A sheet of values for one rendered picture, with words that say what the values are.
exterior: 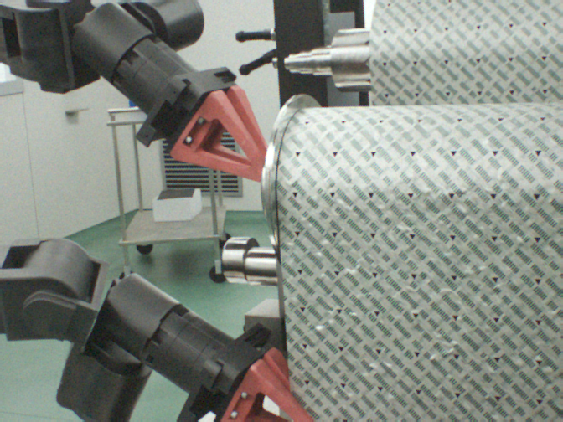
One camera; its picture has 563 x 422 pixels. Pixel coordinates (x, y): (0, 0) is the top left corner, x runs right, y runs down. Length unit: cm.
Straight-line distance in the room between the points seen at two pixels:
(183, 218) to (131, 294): 499
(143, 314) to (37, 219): 566
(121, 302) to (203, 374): 10
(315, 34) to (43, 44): 31
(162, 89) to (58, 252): 16
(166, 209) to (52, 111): 119
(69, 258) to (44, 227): 571
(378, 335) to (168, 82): 26
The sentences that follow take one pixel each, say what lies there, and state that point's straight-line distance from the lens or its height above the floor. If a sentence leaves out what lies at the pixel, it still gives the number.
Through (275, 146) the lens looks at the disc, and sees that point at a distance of 76.
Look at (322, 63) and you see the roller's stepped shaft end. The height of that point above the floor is 133.
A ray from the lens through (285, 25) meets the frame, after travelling 111.
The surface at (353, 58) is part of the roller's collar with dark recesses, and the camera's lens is 103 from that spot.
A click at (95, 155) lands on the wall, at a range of 701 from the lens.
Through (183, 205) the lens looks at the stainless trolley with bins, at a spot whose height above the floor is 35.
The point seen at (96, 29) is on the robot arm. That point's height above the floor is 139.
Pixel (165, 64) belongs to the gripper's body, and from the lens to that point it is 86.
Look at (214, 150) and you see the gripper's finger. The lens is 88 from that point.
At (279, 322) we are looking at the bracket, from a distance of 88.
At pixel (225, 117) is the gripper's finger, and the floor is 131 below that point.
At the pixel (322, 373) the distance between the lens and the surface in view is 79.
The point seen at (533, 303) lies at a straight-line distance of 73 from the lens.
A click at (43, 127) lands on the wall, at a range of 654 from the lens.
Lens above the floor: 139
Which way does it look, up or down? 11 degrees down
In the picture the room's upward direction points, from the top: 4 degrees counter-clockwise
